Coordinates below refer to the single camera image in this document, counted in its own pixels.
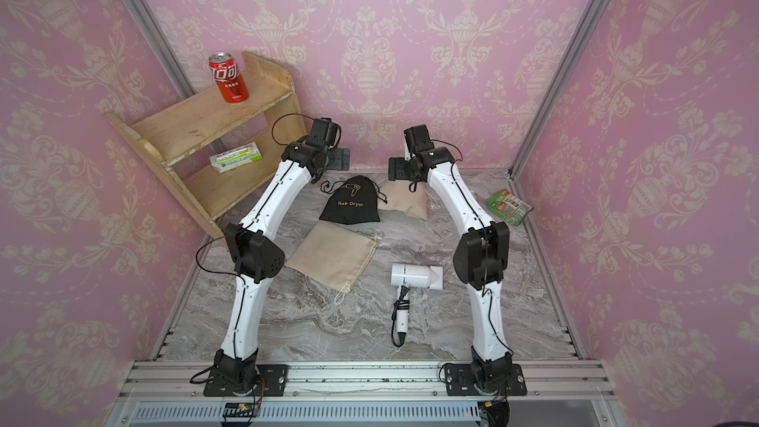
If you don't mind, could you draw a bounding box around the beige hair dryer bag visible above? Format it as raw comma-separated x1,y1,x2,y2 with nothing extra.
378,180,439,221

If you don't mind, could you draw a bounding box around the black drawstring bag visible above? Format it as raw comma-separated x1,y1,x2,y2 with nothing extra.
319,175,387,225

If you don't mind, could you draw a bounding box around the white hair dryer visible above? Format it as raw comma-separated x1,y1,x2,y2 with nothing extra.
391,263,444,348

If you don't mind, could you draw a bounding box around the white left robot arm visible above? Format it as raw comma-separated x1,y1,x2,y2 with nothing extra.
204,118,341,397

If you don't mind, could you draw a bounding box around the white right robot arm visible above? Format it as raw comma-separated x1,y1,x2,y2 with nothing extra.
389,125,513,393

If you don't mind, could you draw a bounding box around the green white box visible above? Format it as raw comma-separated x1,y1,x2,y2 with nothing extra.
210,142,262,173

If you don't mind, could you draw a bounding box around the wooden two-tier shelf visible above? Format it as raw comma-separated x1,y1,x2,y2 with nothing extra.
105,51,306,237

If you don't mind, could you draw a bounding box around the green snack packet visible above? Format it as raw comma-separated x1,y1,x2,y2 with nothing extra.
486,190,534,227

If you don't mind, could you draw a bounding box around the red cola can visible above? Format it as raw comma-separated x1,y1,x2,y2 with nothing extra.
209,53,249,104

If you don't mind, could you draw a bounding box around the left aluminium corner post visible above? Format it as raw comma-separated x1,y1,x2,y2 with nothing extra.
123,0,195,99

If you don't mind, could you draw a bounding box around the aluminium corner post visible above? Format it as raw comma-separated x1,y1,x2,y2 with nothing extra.
510,0,610,181
123,0,195,99

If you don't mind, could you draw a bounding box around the right aluminium corner post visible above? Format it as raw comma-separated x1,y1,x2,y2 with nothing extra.
510,0,610,181

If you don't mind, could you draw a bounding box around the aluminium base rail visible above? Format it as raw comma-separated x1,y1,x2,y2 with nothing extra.
106,360,626,426

